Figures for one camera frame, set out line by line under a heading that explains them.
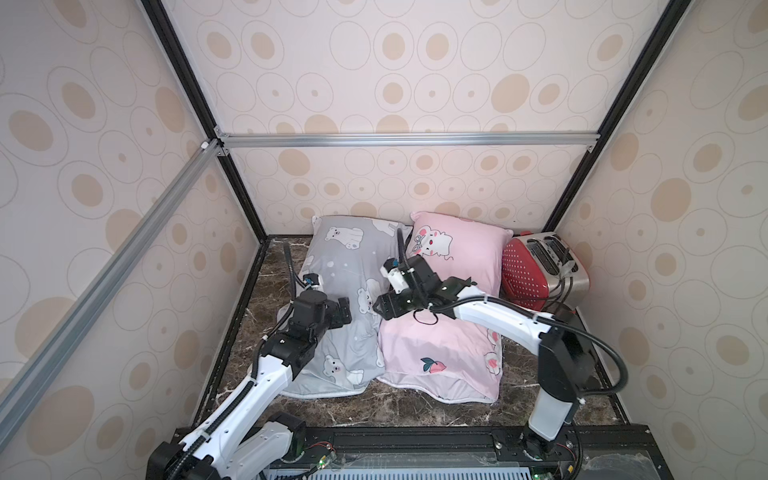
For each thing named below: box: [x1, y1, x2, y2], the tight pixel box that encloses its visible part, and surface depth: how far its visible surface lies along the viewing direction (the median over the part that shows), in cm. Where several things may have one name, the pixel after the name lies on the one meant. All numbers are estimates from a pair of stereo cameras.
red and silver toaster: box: [499, 232, 591, 314], surface depth 89 cm
